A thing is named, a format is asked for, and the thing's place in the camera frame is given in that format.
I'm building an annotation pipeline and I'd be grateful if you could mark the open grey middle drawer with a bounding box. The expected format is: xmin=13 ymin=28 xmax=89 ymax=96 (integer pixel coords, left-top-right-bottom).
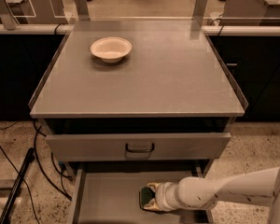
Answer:
xmin=67 ymin=161 xmax=214 ymax=224

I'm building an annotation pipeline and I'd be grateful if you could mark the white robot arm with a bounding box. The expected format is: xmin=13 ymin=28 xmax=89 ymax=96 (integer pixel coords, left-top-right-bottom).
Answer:
xmin=139 ymin=166 xmax=280 ymax=224

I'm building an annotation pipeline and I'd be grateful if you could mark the right acrylic post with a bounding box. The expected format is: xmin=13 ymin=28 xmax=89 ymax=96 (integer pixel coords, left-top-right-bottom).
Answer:
xmin=193 ymin=0 xmax=208 ymax=18

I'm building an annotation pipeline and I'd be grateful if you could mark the middle acrylic post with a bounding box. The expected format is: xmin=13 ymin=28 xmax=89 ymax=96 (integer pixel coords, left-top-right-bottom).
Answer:
xmin=74 ymin=0 xmax=90 ymax=21

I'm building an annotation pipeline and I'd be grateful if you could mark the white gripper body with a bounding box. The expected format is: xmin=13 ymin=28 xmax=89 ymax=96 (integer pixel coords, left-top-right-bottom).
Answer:
xmin=155 ymin=182 xmax=179 ymax=212

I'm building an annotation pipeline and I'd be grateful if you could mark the grey drawer cabinet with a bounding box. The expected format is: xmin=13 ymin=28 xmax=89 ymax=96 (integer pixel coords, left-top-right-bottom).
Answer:
xmin=28 ymin=18 xmax=249 ymax=224

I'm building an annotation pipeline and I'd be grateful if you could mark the black floor bar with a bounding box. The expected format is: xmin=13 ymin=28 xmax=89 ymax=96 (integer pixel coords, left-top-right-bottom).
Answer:
xmin=0 ymin=147 xmax=35 ymax=224

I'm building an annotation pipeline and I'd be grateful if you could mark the white bowl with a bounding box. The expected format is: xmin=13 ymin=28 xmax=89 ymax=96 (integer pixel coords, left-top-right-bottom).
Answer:
xmin=90 ymin=37 xmax=133 ymax=63

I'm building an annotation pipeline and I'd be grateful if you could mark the green and yellow sponge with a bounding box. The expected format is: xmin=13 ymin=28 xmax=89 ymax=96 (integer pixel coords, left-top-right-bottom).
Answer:
xmin=139 ymin=187 xmax=155 ymax=209

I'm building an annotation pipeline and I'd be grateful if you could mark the black drawer handle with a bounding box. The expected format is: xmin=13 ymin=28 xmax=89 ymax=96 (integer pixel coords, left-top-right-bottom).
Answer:
xmin=125 ymin=143 xmax=155 ymax=153

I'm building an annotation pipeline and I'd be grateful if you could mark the grey top drawer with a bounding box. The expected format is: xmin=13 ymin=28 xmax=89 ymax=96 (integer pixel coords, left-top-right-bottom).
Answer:
xmin=46 ymin=133 xmax=231 ymax=161

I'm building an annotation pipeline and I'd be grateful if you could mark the black looping floor cable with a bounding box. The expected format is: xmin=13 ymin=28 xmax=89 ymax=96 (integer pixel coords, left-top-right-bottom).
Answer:
xmin=32 ymin=119 xmax=74 ymax=202

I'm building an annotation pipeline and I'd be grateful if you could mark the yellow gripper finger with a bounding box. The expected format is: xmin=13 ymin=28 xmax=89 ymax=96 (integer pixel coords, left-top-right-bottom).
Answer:
xmin=143 ymin=203 xmax=160 ymax=211
xmin=147 ymin=182 xmax=160 ymax=190

